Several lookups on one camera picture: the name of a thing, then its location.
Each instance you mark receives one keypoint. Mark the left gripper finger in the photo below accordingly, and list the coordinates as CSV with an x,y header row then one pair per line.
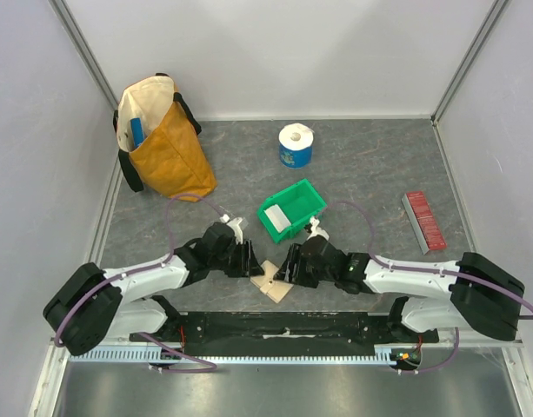
x,y
249,260
253,270

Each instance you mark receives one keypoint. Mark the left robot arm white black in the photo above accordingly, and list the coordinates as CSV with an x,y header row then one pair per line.
x,y
97,304

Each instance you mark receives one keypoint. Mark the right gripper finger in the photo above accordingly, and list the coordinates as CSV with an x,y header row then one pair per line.
x,y
292,258
285,272

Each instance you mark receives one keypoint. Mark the white credit card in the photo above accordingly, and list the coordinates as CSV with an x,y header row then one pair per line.
x,y
278,218

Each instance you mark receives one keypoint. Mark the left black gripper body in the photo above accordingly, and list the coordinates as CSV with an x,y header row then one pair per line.
x,y
233,261

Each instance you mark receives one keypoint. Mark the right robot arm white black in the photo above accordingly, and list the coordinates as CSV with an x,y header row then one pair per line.
x,y
472,292

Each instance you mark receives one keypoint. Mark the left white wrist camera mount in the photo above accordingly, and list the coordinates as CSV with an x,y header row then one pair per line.
x,y
237,224

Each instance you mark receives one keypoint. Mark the beige leather card holder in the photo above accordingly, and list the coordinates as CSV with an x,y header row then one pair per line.
x,y
274,289

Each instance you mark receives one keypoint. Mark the red and grey box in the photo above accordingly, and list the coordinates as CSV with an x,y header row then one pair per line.
x,y
423,222

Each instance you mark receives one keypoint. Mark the white slotted cable duct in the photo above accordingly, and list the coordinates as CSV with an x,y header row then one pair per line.
x,y
153,354

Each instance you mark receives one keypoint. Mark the blue item in bag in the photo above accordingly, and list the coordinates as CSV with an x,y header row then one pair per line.
x,y
137,131

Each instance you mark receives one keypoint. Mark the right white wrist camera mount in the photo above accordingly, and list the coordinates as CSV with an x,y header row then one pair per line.
x,y
313,229

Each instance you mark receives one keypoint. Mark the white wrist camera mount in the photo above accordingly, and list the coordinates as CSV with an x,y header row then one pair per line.
x,y
313,229
237,224

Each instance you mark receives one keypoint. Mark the orange tote bag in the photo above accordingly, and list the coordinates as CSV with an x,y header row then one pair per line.
x,y
170,160

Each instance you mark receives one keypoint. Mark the toilet paper roll blue wrap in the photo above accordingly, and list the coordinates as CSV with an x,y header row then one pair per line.
x,y
295,145

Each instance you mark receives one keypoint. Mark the green plastic bin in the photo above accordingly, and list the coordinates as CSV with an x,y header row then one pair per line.
x,y
299,202

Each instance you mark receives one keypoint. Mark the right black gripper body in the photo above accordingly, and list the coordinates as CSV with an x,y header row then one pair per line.
x,y
297,262

